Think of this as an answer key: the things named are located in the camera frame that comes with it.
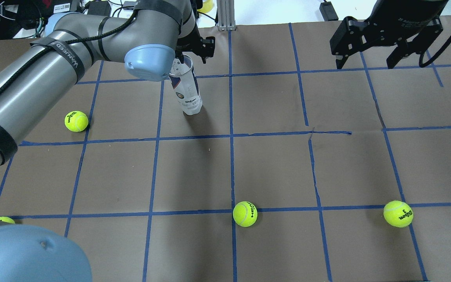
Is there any yellow tennis ball far right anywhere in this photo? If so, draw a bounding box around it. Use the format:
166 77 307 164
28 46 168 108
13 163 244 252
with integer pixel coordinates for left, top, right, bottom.
0 216 16 224

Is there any yellow tennis ball far left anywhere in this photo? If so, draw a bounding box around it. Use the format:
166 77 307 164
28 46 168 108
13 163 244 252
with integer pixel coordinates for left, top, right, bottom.
383 200 413 228

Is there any black power brick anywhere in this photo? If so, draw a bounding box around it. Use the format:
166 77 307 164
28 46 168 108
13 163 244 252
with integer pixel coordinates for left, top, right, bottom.
85 0 112 16

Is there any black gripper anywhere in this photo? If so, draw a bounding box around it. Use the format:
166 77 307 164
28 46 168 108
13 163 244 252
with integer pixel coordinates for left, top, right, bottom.
175 27 215 68
330 0 444 69

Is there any yellow tape roll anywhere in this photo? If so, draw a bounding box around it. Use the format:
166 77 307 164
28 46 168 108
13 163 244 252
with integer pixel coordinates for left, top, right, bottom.
196 0 214 14

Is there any aluminium frame post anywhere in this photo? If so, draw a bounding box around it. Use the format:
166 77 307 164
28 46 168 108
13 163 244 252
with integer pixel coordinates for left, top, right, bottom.
216 0 236 31

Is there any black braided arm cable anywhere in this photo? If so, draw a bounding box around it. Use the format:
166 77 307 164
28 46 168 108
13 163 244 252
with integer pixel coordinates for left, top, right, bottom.
0 10 140 112

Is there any small black power adapter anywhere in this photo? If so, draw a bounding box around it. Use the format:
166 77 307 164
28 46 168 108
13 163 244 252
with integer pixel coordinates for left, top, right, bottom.
319 0 339 22

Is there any Wilson tennis ball can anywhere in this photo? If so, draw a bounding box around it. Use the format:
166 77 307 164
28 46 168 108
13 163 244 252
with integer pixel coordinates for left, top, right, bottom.
169 55 202 116

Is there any yellow tennis ball near right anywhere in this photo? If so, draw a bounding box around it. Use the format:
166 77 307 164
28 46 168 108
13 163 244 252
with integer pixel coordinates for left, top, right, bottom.
64 111 89 132

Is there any yellow Head tennis ball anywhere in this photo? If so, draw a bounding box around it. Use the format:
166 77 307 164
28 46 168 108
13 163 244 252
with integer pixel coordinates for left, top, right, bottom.
233 201 258 228

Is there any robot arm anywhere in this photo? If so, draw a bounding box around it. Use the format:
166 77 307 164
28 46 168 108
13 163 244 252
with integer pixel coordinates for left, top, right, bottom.
330 0 447 69
0 0 215 282

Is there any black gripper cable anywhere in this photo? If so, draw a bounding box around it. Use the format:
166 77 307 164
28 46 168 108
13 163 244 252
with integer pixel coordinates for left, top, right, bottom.
419 10 451 69

